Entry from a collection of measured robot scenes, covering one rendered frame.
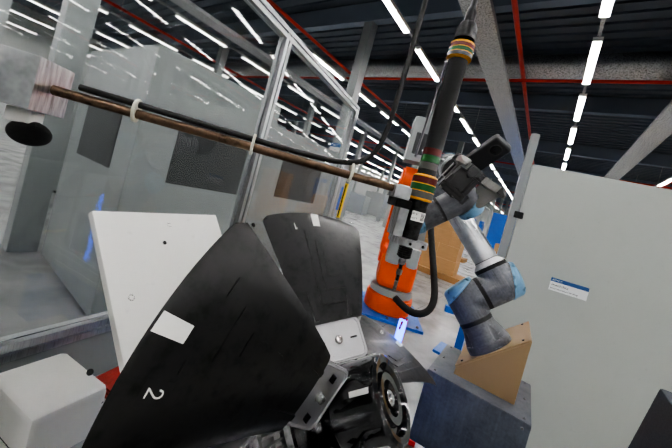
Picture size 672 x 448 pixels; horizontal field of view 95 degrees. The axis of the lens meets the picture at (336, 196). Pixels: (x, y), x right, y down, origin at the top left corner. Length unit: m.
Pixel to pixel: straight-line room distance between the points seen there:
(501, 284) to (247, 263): 1.01
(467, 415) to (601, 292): 1.50
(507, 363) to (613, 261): 1.43
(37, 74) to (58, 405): 0.59
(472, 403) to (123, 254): 1.03
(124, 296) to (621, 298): 2.45
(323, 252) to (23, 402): 0.61
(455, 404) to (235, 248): 1.01
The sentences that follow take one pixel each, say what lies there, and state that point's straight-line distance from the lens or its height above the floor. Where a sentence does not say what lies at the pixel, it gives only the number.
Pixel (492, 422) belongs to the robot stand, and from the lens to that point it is 1.22.
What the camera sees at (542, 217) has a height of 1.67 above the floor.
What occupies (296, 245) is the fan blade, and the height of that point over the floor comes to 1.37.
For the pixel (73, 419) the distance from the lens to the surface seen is 0.90.
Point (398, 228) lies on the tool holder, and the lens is 0.54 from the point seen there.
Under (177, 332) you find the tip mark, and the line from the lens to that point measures 0.32.
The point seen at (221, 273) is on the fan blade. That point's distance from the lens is 0.33.
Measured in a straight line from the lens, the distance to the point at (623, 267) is 2.53.
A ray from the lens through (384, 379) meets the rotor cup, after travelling 0.53.
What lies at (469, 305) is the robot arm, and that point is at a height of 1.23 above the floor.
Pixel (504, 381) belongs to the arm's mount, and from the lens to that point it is 1.24.
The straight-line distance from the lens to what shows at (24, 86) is 0.57.
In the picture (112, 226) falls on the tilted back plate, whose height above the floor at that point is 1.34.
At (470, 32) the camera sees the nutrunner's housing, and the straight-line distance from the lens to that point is 0.64.
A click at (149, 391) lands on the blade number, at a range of 0.33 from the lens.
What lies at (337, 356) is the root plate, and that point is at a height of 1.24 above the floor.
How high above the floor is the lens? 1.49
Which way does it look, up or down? 1 degrees down
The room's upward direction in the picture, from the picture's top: 15 degrees clockwise
